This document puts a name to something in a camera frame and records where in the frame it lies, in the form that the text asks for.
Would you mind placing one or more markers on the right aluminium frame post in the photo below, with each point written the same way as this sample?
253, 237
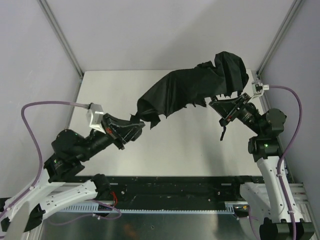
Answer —
280, 34

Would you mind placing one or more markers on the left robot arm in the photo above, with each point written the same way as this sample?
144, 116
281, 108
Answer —
70, 150

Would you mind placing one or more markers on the black folding umbrella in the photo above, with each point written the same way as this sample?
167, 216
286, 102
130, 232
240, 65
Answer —
225, 75

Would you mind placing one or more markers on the left aluminium frame post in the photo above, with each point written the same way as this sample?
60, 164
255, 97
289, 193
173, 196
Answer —
55, 26

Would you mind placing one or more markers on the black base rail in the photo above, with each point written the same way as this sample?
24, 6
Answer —
217, 188

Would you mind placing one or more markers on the aluminium frame post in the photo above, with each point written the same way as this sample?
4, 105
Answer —
280, 34
55, 26

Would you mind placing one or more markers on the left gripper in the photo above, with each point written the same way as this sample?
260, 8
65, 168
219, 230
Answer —
113, 132

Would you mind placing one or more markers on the grey cable duct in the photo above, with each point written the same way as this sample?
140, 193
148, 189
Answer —
93, 207

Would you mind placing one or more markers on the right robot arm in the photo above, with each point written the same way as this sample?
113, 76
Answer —
272, 202

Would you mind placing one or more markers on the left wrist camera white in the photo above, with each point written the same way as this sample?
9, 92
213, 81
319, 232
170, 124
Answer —
94, 117

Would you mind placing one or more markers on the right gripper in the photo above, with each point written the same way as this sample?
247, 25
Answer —
236, 109

